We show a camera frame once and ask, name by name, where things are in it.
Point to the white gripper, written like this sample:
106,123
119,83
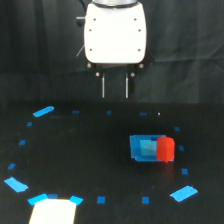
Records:
115,33

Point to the red cylinder block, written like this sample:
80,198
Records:
165,149

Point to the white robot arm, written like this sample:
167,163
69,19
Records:
115,33

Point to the blue tape square patch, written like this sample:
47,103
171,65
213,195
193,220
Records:
143,148

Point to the black backdrop curtain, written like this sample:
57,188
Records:
41,56

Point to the blue tape strip top left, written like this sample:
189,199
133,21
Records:
43,111

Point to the blue tape piece by paper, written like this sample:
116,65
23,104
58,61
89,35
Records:
76,200

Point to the blue tape strip bottom right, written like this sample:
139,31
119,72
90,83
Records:
183,193

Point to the blue tape strip by paper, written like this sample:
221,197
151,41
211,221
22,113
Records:
34,200

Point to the blue tape strip left bottom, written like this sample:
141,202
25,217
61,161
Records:
16,185

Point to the white paper sheet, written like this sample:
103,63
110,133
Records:
53,211

